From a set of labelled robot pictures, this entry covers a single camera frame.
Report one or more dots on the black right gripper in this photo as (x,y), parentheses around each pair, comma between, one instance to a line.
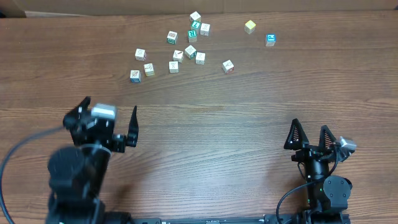
(309,151)

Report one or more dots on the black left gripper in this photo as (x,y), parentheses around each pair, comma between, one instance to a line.
(120,142)

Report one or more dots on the blue-edged wooden block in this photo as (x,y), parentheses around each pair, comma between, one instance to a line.
(135,76)

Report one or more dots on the yellow-edged wooden block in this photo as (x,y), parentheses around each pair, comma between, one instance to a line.
(149,69)

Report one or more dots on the red Q wooden block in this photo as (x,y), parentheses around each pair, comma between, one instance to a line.
(228,66)

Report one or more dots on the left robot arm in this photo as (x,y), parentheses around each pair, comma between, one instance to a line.
(77,171)

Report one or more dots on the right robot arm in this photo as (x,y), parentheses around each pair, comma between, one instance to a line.
(327,194)

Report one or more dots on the red-sided left wooden block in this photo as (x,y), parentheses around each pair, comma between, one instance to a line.
(140,54)

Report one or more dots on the plain wooden block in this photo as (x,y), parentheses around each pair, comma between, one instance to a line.
(173,67)

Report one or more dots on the wooden block red picture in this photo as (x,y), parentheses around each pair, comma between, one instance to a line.
(178,56)

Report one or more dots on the green B wooden block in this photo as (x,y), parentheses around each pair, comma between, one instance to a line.
(172,37)

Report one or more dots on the green-sided tilted wooden block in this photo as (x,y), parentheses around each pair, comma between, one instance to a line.
(190,52)

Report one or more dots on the blue P wooden block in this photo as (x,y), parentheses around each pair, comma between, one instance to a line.
(270,40)

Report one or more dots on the yellow-sided wooden block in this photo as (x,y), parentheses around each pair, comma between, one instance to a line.
(200,58)

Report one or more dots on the green R wooden block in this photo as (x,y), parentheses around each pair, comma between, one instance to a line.
(192,35)

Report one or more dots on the green L wooden block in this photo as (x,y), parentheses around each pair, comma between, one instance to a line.
(195,26)

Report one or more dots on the yellow top wooden block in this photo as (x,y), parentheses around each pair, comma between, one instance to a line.
(249,27)

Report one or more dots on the blue-sided wooden block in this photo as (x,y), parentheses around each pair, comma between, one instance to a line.
(205,29)

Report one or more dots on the top wooden letter block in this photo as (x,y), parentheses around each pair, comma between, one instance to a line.
(195,16)

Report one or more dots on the brown cardboard backdrop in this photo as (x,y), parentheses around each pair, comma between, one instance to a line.
(18,8)

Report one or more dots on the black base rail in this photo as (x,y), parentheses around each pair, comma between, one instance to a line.
(266,219)

